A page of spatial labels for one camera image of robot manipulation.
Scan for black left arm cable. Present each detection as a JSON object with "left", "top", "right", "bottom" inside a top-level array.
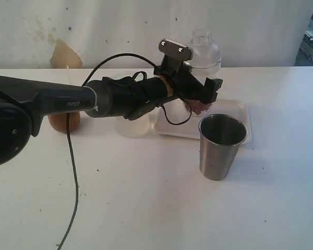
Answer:
[{"left": 56, "top": 53, "right": 194, "bottom": 248}]

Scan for brown wooden cup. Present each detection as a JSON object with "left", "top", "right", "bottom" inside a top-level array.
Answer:
[{"left": 48, "top": 112, "right": 81, "bottom": 133}]

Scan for white rectangular tray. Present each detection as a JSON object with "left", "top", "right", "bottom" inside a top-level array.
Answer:
[{"left": 154, "top": 99, "right": 252, "bottom": 144}]

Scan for clear plastic shaker lid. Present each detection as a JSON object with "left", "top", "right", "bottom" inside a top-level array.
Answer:
[{"left": 187, "top": 29, "right": 221, "bottom": 70}]

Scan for gold foil-wrapped chocolate coins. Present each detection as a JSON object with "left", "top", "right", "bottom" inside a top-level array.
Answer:
[{"left": 184, "top": 99, "right": 212, "bottom": 117}]

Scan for translucent plastic beaker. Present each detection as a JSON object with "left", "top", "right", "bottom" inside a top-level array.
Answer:
[{"left": 115, "top": 108, "right": 158, "bottom": 138}]

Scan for clear plastic shaker cup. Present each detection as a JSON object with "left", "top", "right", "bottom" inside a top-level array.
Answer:
[{"left": 182, "top": 62, "right": 221, "bottom": 117}]

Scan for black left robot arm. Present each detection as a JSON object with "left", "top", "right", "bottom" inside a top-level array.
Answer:
[{"left": 0, "top": 57, "right": 222, "bottom": 165}]

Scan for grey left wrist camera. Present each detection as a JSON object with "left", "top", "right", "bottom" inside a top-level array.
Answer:
[{"left": 159, "top": 38, "right": 192, "bottom": 61}]

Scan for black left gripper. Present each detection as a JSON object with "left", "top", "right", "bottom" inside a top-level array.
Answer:
[{"left": 154, "top": 54, "right": 223, "bottom": 104}]

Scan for stainless steel cup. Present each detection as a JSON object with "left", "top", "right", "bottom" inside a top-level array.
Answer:
[{"left": 199, "top": 114, "right": 247, "bottom": 181}]

